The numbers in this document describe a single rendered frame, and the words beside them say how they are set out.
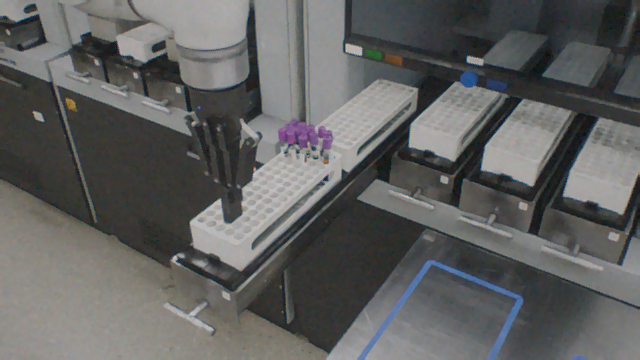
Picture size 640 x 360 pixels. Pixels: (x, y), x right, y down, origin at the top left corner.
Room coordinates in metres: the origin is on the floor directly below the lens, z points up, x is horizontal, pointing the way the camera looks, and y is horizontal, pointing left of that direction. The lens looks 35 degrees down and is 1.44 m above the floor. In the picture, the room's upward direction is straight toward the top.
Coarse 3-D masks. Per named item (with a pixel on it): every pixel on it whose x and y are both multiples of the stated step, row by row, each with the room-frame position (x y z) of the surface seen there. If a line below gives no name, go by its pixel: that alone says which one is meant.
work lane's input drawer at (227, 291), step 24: (408, 120) 1.10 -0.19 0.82; (384, 144) 1.01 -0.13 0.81; (360, 168) 0.92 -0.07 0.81; (384, 168) 0.99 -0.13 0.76; (336, 192) 0.85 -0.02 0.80; (360, 192) 0.91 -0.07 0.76; (312, 216) 0.78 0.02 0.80; (336, 216) 0.83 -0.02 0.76; (288, 240) 0.72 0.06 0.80; (312, 240) 0.77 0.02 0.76; (192, 264) 0.65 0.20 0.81; (216, 264) 0.65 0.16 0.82; (264, 264) 0.66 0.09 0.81; (288, 264) 0.71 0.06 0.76; (192, 288) 0.65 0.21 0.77; (216, 288) 0.62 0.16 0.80; (240, 288) 0.61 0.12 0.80; (264, 288) 0.65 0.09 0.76; (192, 312) 0.61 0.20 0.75; (216, 312) 0.62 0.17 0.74; (240, 312) 0.60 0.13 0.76
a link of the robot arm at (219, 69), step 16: (176, 48) 0.69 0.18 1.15; (224, 48) 0.67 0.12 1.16; (240, 48) 0.68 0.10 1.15; (192, 64) 0.67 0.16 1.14; (208, 64) 0.66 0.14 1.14; (224, 64) 0.67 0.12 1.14; (240, 64) 0.68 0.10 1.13; (192, 80) 0.67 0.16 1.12; (208, 80) 0.66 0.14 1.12; (224, 80) 0.67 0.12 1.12; (240, 80) 0.68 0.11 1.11
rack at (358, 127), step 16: (384, 80) 1.19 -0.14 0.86; (368, 96) 1.12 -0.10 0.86; (384, 96) 1.12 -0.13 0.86; (400, 96) 1.12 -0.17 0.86; (416, 96) 1.14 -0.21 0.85; (336, 112) 1.05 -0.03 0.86; (352, 112) 1.06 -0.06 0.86; (368, 112) 1.04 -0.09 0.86; (384, 112) 1.05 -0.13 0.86; (400, 112) 1.12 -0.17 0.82; (336, 128) 0.99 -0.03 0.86; (352, 128) 0.99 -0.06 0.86; (368, 128) 0.99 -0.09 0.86; (384, 128) 1.07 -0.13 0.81; (336, 144) 0.92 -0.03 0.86; (352, 144) 0.92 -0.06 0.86; (368, 144) 1.01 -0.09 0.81; (352, 160) 0.91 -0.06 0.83
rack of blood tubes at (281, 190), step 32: (288, 160) 0.87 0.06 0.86; (320, 160) 0.88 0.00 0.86; (256, 192) 0.77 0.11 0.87; (288, 192) 0.78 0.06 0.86; (320, 192) 0.82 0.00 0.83; (192, 224) 0.69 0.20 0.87; (224, 224) 0.69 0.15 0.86; (256, 224) 0.70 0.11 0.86; (288, 224) 0.74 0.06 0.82; (224, 256) 0.65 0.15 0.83; (256, 256) 0.67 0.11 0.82
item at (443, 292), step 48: (432, 240) 0.70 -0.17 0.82; (384, 288) 0.60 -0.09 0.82; (432, 288) 0.60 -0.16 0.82; (480, 288) 0.59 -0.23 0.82; (528, 288) 0.59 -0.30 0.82; (576, 288) 0.59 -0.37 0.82; (384, 336) 0.51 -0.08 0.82; (432, 336) 0.51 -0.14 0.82; (480, 336) 0.51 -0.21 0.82; (528, 336) 0.51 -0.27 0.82; (576, 336) 0.51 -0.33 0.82; (624, 336) 0.51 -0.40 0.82
